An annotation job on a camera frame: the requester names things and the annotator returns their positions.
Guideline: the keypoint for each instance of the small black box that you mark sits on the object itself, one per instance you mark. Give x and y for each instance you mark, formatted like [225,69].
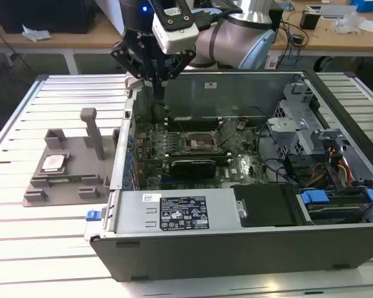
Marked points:
[309,20]

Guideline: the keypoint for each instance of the crumpled white paper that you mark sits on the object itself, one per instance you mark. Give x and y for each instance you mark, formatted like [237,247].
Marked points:
[34,34]

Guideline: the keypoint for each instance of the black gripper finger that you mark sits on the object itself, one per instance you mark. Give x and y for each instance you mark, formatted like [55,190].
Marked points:
[125,56]
[181,65]

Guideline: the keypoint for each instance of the green motherboard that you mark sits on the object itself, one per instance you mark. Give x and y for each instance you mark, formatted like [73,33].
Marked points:
[245,161]

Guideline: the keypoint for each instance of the CPU with silver top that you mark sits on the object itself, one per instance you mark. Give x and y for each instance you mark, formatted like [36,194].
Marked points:
[54,162]

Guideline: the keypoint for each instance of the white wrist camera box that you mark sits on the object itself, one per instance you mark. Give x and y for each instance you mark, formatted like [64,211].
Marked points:
[180,34]

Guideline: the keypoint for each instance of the wooden desk white frame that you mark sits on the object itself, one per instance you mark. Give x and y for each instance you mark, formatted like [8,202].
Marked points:
[80,40]
[329,40]

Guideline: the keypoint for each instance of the grey flat box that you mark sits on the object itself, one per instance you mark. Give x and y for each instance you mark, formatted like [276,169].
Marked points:
[338,11]

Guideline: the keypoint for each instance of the black power supply label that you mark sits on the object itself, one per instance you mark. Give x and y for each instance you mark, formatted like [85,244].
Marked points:
[183,212]

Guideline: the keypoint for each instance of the blue cardboard box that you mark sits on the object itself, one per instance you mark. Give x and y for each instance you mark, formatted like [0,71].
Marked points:
[369,5]

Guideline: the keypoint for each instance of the clear plastic bags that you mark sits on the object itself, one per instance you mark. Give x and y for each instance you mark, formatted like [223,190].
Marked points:
[347,23]

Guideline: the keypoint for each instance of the hard disk in blue carrier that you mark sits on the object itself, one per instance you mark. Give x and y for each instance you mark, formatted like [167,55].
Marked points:
[315,197]

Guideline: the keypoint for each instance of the metal drive cage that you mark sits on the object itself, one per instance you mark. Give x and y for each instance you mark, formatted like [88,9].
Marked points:
[285,124]

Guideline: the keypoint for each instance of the white plastic machine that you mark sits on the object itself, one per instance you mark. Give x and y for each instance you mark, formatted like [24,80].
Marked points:
[108,12]

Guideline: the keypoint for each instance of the black plastic shroud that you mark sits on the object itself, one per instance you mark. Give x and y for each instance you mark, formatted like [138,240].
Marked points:
[267,205]

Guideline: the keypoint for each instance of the green RAM stick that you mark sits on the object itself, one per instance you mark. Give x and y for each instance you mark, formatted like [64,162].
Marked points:
[62,180]

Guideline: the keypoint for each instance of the grey case latch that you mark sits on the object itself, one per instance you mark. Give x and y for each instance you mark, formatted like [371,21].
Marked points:
[133,83]

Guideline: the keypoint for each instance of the open black PC case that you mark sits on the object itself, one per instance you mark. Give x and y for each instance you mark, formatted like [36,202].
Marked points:
[236,257]

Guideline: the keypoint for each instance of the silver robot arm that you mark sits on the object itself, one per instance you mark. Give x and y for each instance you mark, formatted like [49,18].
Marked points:
[223,40]

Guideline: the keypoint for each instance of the black graphics card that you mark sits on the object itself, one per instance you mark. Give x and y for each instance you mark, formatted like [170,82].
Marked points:
[192,169]

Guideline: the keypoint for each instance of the large black equipment case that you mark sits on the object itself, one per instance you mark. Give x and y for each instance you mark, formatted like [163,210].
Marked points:
[43,15]

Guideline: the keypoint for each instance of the black power adapter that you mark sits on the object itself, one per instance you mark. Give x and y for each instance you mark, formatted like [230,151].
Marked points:
[298,38]

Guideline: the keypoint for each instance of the grey parts rack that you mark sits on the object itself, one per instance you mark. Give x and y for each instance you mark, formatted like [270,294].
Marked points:
[77,161]

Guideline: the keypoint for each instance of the black RAM slot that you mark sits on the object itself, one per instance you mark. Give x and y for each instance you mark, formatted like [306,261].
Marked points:
[192,127]
[223,158]
[192,121]
[198,154]
[198,151]
[222,162]
[192,124]
[192,118]

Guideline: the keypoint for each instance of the white case wall sticker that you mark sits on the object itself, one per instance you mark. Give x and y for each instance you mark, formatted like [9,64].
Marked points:
[210,85]

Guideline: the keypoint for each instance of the silver power supply unit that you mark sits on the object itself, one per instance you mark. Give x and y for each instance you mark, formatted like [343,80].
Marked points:
[133,214]

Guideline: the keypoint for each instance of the coin cell battery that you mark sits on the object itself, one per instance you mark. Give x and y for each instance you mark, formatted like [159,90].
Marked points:
[240,125]

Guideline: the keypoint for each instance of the CPU socket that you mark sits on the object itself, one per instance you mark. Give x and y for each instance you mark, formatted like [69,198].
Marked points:
[198,141]

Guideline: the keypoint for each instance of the blue case latch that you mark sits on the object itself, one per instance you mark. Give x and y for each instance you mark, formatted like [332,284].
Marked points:
[92,215]

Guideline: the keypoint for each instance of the black upright box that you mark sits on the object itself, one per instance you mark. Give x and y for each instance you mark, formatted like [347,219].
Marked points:
[277,18]

